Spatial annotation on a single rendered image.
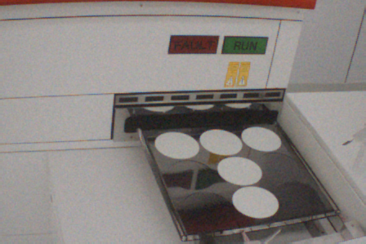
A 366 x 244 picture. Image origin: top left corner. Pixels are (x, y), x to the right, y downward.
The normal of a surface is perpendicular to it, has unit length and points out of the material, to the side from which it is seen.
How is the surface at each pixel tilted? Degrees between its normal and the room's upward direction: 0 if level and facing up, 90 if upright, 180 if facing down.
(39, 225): 90
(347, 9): 90
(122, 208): 0
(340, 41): 90
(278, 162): 0
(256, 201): 0
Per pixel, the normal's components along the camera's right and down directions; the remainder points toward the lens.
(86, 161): 0.14, -0.84
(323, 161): -0.95, 0.04
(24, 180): 0.29, 0.54
